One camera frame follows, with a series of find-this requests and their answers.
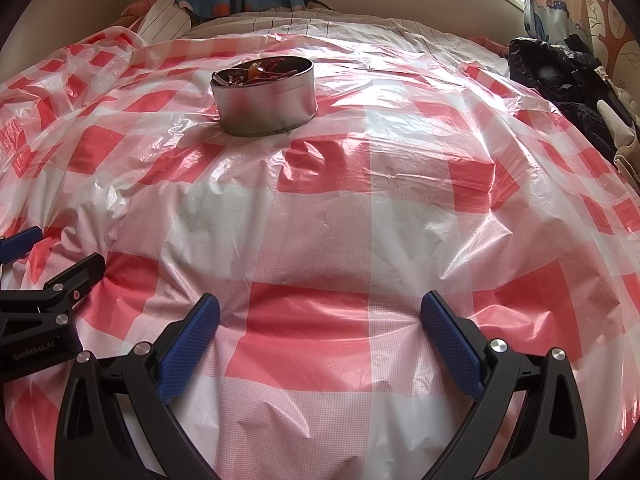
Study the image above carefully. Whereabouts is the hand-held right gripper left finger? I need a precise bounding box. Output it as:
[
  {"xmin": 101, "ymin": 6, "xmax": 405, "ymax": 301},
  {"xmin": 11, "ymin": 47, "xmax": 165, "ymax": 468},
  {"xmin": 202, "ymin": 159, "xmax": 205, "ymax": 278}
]
[{"xmin": 54, "ymin": 293, "xmax": 222, "ymax": 480}]

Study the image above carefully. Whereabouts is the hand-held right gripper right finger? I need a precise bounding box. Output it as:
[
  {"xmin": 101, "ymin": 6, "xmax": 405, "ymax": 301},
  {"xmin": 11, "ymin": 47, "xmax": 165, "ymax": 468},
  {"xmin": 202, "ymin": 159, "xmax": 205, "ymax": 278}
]
[{"xmin": 420, "ymin": 290, "xmax": 591, "ymax": 480}]

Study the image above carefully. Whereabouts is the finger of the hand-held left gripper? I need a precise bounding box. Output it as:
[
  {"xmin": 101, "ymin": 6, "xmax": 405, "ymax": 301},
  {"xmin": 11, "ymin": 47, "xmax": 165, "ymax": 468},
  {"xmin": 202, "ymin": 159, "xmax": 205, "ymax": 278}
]
[
  {"xmin": 0, "ymin": 226, "xmax": 44, "ymax": 264},
  {"xmin": 0, "ymin": 253, "xmax": 107, "ymax": 338}
]

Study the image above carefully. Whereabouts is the round silver metal tin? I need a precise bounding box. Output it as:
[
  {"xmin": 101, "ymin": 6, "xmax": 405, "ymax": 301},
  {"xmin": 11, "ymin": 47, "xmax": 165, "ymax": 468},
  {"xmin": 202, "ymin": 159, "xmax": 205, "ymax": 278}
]
[{"xmin": 210, "ymin": 56, "xmax": 318, "ymax": 137}]

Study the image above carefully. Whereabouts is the pile of mixed bracelets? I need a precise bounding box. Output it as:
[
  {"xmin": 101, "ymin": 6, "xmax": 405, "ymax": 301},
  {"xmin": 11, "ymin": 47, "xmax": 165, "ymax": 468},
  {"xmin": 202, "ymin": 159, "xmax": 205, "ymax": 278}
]
[{"xmin": 214, "ymin": 58, "xmax": 312, "ymax": 87}]

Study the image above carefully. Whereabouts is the red white checked plastic sheet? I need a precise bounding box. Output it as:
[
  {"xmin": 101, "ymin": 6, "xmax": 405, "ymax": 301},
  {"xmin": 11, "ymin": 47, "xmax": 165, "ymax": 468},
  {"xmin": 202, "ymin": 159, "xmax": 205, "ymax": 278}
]
[{"xmin": 0, "ymin": 20, "xmax": 640, "ymax": 480}]

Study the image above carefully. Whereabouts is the pink cloth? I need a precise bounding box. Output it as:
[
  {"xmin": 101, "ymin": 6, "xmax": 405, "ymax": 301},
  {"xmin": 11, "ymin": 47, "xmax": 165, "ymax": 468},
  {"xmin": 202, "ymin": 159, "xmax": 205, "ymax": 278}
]
[
  {"xmin": 112, "ymin": 0, "xmax": 166, "ymax": 26},
  {"xmin": 470, "ymin": 35, "xmax": 509, "ymax": 56}
]

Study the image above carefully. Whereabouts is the beige cloth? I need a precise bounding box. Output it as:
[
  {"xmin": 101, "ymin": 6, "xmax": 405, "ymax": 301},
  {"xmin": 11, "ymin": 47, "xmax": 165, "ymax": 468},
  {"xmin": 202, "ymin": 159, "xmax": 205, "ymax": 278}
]
[{"xmin": 597, "ymin": 80, "xmax": 640, "ymax": 187}]

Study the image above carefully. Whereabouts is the white striped pillow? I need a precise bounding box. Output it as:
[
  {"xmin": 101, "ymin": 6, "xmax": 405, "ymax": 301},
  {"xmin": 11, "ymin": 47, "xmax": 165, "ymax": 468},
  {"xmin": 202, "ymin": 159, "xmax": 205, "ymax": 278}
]
[{"xmin": 135, "ymin": 0, "xmax": 194, "ymax": 44}]

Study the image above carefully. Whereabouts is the black plastic bag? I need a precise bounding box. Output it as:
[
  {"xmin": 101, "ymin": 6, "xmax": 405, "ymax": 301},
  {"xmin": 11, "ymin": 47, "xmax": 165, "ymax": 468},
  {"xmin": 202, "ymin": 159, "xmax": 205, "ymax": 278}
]
[{"xmin": 507, "ymin": 35, "xmax": 632, "ymax": 161}]

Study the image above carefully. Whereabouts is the white striped bed sheet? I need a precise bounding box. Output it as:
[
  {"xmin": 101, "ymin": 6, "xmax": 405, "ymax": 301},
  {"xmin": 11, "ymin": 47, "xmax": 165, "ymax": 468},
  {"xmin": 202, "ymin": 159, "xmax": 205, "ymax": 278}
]
[{"xmin": 190, "ymin": 7, "xmax": 481, "ymax": 37}]

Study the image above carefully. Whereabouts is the beige tree print curtain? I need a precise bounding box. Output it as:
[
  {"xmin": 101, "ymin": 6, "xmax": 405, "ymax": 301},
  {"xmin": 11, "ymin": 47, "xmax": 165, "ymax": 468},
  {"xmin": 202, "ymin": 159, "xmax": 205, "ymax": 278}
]
[{"xmin": 522, "ymin": 0, "xmax": 637, "ymax": 92}]

